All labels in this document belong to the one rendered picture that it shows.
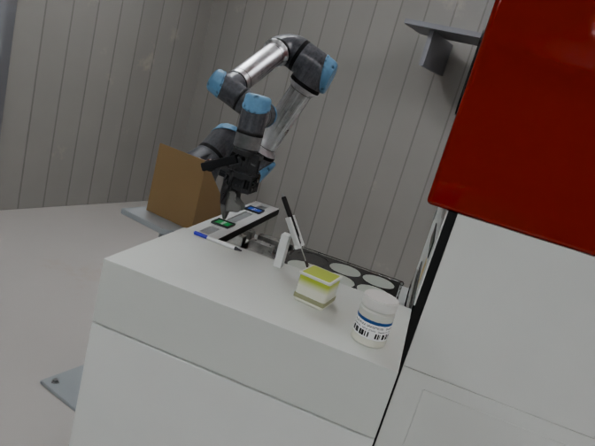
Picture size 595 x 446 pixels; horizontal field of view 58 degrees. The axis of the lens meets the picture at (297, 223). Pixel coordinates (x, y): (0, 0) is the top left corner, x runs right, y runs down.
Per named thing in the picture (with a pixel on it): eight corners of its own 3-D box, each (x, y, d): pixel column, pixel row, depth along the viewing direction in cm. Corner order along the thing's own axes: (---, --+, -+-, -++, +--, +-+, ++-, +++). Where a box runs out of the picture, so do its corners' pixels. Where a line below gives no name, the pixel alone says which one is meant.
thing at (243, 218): (269, 244, 196) (279, 208, 192) (204, 288, 143) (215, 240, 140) (246, 235, 198) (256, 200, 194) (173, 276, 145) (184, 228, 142)
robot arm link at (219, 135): (197, 152, 201) (218, 130, 207) (226, 173, 201) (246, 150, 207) (200, 136, 191) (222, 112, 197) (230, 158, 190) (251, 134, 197)
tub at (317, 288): (334, 303, 119) (343, 276, 117) (321, 312, 112) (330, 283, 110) (305, 290, 121) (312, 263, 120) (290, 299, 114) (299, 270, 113)
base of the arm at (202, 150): (172, 152, 190) (189, 134, 194) (188, 181, 201) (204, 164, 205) (203, 162, 182) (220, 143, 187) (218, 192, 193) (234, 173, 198)
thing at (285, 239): (297, 269, 133) (312, 220, 130) (293, 273, 130) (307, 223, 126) (275, 261, 135) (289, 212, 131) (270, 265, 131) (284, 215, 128)
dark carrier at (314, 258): (399, 284, 168) (400, 282, 167) (388, 322, 135) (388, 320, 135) (298, 249, 175) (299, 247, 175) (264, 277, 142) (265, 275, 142)
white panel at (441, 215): (421, 276, 208) (454, 179, 198) (403, 365, 131) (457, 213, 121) (413, 273, 209) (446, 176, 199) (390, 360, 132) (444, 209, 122)
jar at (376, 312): (386, 339, 108) (401, 297, 106) (382, 353, 101) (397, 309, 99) (353, 326, 109) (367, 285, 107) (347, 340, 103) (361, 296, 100)
